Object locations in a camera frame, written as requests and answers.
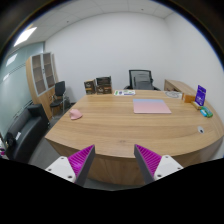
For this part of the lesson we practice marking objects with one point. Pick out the small brown cardboard box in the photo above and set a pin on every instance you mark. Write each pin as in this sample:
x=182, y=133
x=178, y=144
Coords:
x=90, y=87

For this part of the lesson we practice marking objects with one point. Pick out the wooden glass-door cabinet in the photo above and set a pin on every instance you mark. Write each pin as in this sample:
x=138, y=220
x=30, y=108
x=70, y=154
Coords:
x=41, y=80

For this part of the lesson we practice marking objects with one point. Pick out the white round desk grommet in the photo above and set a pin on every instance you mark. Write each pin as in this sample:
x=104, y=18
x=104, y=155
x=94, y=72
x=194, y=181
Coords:
x=200, y=129

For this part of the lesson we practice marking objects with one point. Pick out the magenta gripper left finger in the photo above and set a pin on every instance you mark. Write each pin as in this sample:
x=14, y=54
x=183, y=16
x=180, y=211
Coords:
x=74, y=168

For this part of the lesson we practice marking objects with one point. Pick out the wooden side credenza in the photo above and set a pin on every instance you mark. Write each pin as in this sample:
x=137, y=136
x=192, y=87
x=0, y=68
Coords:
x=178, y=86

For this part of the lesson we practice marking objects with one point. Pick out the large dark cardboard box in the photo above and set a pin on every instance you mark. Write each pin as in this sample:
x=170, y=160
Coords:
x=104, y=85

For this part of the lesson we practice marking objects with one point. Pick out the ceiling light panel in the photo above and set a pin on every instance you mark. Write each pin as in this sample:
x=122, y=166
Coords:
x=24, y=36

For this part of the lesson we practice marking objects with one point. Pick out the black visitor chair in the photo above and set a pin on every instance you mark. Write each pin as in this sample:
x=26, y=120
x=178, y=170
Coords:
x=59, y=97

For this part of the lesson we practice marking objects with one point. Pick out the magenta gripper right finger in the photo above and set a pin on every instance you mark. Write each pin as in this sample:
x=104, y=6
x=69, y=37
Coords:
x=154, y=166

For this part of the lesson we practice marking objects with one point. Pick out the pink blue mouse pad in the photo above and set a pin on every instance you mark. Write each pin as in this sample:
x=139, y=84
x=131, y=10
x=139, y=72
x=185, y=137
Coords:
x=150, y=106

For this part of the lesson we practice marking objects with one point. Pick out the small orange wooden box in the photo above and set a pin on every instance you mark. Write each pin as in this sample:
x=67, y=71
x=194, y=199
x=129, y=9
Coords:
x=188, y=98

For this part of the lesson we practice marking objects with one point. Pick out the green white leaflets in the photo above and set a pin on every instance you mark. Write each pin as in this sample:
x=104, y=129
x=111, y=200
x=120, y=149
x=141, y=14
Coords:
x=124, y=92

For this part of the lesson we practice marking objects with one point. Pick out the pink computer mouse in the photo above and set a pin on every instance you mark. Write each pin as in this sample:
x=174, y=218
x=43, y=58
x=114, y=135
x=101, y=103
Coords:
x=75, y=114

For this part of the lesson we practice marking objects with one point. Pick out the green blue eraser pack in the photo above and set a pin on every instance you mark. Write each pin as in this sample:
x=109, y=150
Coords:
x=206, y=112

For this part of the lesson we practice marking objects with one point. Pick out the large wooden desk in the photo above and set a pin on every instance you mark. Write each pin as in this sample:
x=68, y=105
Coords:
x=110, y=124

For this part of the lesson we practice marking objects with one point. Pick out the black mesh office chair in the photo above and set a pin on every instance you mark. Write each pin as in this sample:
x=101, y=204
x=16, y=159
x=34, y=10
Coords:
x=141, y=80

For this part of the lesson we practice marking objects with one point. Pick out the black leather sofa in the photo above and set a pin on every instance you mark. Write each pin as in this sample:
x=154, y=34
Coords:
x=25, y=133

